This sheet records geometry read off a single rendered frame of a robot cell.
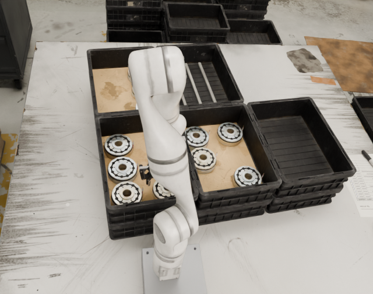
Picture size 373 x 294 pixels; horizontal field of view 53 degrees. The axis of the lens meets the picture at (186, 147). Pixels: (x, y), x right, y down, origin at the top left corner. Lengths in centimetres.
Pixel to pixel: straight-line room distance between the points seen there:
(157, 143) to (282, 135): 91
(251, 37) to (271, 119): 137
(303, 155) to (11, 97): 208
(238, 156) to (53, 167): 73
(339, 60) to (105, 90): 252
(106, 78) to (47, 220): 67
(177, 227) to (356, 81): 283
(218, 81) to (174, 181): 99
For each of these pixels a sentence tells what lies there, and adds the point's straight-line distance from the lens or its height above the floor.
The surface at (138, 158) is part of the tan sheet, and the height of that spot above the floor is 83.
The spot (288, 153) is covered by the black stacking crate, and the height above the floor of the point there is 83.
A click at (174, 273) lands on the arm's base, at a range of 120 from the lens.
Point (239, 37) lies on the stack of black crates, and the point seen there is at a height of 38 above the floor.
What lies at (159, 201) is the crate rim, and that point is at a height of 93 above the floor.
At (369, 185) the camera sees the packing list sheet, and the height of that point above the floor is 70.
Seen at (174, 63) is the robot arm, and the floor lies 152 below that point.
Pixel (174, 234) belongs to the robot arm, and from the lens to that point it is 95.
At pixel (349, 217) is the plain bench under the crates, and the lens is 167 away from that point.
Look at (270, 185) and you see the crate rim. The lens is 132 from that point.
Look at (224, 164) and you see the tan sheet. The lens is 145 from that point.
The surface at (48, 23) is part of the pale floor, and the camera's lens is 361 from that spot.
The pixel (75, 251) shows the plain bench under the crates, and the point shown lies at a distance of 140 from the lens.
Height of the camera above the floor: 197
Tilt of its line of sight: 50 degrees down
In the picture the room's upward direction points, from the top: 10 degrees clockwise
